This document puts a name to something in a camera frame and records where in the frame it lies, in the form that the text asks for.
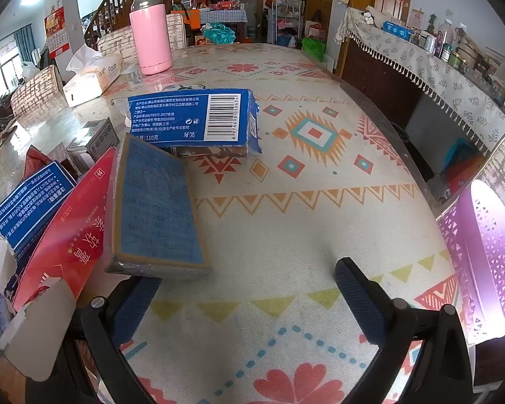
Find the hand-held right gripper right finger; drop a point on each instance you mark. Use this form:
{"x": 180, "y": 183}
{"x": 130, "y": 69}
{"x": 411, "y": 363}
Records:
{"x": 360, "y": 298}

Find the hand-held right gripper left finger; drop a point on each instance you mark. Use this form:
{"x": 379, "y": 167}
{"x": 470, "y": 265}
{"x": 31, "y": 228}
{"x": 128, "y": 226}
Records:
{"x": 130, "y": 307}

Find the blue tan-edged carton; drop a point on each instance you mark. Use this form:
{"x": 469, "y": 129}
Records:
{"x": 160, "y": 202}

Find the purple plastic basket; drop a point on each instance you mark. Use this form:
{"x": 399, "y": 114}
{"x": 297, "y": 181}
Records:
{"x": 488, "y": 252}

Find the red carton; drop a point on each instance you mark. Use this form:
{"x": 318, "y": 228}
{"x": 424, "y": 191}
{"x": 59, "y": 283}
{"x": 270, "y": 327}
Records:
{"x": 75, "y": 235}

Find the patterned tablecloth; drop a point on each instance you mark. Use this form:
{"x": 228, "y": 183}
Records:
{"x": 320, "y": 202}

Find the blue white-text carton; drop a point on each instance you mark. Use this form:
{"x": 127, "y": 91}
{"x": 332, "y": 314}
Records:
{"x": 29, "y": 206}

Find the small grey carton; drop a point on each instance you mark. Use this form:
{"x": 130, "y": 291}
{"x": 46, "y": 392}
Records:
{"x": 101, "y": 139}

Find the red crumpled wrapper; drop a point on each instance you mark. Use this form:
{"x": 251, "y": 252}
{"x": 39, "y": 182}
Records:
{"x": 35, "y": 162}

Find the blue barcode carton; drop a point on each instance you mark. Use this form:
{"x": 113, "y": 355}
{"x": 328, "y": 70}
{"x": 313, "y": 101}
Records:
{"x": 168, "y": 113}

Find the dark wooden sideboard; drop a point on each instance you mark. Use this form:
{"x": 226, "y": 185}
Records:
{"x": 374, "y": 75}

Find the white tissue box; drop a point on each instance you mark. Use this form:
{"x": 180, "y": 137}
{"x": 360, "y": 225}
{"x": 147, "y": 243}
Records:
{"x": 92, "y": 82}

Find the leaf-print fringed cloth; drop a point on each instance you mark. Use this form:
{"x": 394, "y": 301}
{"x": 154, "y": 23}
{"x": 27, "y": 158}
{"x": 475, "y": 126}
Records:
{"x": 425, "y": 67}

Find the green bag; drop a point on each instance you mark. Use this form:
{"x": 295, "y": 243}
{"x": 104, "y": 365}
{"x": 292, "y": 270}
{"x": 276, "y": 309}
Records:
{"x": 313, "y": 48}

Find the left woven chair back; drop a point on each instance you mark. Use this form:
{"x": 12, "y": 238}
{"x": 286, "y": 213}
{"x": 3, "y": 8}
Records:
{"x": 115, "y": 42}

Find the woven chair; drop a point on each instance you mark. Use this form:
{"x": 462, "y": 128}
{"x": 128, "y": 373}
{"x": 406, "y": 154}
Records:
{"x": 177, "y": 29}
{"x": 115, "y": 42}

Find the pink thermos bottle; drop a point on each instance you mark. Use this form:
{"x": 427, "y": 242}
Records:
{"x": 149, "y": 38}

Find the blue packet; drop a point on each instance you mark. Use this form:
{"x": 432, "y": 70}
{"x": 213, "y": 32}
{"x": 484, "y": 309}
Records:
{"x": 397, "y": 29}

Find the clear plastic bottle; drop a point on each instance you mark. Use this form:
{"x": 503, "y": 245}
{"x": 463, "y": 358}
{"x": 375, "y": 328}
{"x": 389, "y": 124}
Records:
{"x": 445, "y": 38}

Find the right woven chair back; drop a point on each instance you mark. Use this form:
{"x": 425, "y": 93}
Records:
{"x": 177, "y": 29}

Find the blue curtain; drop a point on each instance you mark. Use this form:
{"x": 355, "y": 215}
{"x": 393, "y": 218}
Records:
{"x": 25, "y": 44}

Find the teal bag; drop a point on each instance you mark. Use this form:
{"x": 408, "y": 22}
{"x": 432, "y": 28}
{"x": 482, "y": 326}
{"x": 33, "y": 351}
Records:
{"x": 216, "y": 33}

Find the checkered cloth table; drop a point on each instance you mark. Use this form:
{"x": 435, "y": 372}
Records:
{"x": 223, "y": 16}

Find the red wall calendar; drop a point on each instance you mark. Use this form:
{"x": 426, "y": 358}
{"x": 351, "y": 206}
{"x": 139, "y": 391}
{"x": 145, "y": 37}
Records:
{"x": 54, "y": 29}

